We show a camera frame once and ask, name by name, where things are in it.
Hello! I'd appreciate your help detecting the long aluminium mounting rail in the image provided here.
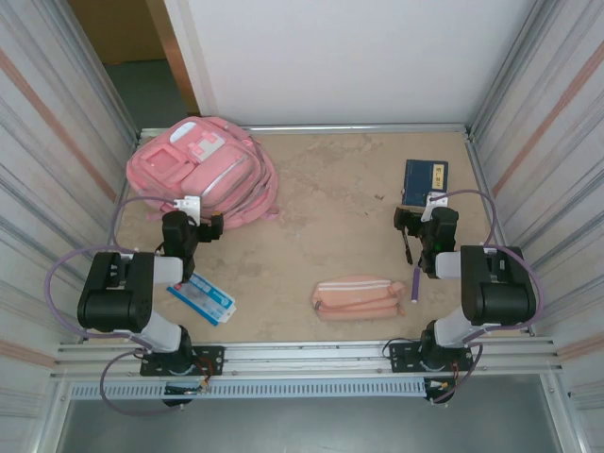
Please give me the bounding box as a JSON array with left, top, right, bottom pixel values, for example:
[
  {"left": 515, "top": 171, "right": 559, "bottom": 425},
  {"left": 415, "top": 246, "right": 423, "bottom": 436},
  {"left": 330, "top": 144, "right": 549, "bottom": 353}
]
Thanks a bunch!
[{"left": 51, "top": 335, "right": 565, "bottom": 378}]

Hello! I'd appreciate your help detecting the pink backpack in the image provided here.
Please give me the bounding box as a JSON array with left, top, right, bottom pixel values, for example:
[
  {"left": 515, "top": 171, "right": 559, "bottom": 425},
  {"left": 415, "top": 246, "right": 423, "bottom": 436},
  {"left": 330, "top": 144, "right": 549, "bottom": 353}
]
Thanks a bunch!
[{"left": 126, "top": 116, "right": 279, "bottom": 232}]

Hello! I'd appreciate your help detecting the black pen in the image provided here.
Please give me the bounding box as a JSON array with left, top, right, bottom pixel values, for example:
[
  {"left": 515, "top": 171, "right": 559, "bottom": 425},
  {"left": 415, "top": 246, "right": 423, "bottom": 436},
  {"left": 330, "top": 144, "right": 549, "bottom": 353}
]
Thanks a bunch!
[{"left": 399, "top": 228, "right": 415, "bottom": 266}]

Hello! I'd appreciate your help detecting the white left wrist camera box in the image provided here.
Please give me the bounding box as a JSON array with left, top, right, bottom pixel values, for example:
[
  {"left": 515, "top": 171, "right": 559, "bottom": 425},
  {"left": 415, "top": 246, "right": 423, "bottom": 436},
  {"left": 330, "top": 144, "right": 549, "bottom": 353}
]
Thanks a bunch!
[{"left": 172, "top": 194, "right": 203, "bottom": 221}]

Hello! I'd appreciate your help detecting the thin aluminium table edge rail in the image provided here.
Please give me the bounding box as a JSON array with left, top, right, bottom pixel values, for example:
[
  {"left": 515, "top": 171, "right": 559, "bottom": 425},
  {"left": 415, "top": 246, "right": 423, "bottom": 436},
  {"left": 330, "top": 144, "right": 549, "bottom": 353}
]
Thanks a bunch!
[{"left": 139, "top": 123, "right": 473, "bottom": 138}]

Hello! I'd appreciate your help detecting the aluminium side rail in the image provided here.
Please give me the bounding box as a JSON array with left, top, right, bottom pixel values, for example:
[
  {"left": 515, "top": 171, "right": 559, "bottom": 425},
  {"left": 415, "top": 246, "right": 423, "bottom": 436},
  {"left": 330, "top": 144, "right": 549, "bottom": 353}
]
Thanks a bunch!
[{"left": 87, "top": 134, "right": 143, "bottom": 344}]

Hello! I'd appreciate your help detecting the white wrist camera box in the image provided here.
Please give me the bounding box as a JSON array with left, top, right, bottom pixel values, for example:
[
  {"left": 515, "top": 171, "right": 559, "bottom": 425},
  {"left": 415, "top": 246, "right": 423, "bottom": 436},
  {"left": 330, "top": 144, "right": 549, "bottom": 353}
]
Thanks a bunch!
[
  {"left": 421, "top": 192, "right": 449, "bottom": 223},
  {"left": 172, "top": 194, "right": 203, "bottom": 221}
]

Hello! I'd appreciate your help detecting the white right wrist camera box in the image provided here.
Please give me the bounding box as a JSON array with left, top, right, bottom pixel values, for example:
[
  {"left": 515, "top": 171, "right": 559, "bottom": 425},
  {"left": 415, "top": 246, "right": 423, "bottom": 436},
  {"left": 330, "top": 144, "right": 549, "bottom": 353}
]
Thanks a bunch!
[{"left": 421, "top": 192, "right": 449, "bottom": 223}]

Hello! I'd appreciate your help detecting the dark blue book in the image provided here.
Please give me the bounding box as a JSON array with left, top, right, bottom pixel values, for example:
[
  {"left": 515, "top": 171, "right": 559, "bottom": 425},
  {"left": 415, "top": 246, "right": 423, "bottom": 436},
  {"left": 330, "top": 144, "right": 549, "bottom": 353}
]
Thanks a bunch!
[{"left": 401, "top": 159, "right": 449, "bottom": 209}]

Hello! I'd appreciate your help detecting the grey slotted cable duct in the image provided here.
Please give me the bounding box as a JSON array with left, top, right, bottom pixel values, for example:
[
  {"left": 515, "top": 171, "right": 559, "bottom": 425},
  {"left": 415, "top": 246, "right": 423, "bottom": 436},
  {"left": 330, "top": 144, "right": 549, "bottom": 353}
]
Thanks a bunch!
[{"left": 69, "top": 380, "right": 428, "bottom": 400}]

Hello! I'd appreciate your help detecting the peach striped pencil case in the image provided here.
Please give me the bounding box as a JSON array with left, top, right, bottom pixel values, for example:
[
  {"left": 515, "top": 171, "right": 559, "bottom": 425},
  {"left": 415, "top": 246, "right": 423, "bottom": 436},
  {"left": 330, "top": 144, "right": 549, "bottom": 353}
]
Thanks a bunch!
[{"left": 310, "top": 276, "right": 407, "bottom": 323}]

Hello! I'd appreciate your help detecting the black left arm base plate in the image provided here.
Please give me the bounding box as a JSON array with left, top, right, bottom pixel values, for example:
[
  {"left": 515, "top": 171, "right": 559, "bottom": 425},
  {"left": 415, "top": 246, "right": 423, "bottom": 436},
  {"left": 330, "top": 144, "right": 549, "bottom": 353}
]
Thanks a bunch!
[{"left": 140, "top": 345, "right": 226, "bottom": 378}]

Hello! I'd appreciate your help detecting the brown wooden door jamb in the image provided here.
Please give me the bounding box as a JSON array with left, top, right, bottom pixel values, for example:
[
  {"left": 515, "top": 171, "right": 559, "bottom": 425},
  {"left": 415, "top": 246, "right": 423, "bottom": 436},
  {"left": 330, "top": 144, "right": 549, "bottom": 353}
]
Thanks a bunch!
[{"left": 143, "top": 0, "right": 202, "bottom": 117}]

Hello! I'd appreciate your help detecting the blue white packet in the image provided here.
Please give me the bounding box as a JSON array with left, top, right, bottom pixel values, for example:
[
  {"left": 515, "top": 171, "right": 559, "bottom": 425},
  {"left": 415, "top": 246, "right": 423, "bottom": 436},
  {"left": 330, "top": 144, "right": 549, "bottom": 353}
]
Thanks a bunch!
[{"left": 166, "top": 272, "right": 236, "bottom": 327}]

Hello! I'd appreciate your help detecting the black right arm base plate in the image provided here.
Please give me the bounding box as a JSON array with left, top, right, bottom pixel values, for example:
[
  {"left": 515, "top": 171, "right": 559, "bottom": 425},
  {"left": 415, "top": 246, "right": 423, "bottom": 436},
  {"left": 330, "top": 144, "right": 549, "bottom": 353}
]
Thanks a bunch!
[{"left": 389, "top": 342, "right": 475, "bottom": 374}]

